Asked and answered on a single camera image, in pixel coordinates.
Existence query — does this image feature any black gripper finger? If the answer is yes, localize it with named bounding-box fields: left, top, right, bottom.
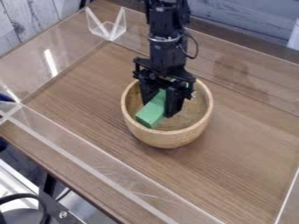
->
left=139, top=77, right=162, bottom=104
left=165, top=83, right=186, bottom=118

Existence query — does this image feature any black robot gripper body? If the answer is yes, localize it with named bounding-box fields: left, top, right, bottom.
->
left=132, top=36, right=198, bottom=91

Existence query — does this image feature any green rectangular block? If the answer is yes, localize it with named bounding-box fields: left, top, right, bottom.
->
left=135, top=78, right=191, bottom=130

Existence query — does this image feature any brown wooden bowl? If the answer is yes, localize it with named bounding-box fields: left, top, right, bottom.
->
left=120, top=80, right=214, bottom=149

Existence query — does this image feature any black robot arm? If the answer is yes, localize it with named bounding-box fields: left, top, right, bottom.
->
left=134, top=0, right=199, bottom=118

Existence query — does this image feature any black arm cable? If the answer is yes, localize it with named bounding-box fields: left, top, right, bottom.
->
left=178, top=28, right=201, bottom=60

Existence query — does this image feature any clear acrylic tray wall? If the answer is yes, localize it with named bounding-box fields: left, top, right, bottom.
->
left=0, top=1, right=299, bottom=224

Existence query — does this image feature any black metal table bracket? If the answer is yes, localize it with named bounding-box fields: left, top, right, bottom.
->
left=39, top=174, right=87, bottom=224

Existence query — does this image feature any black cable lower left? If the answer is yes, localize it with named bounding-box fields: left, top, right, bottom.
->
left=0, top=193, right=51, bottom=224

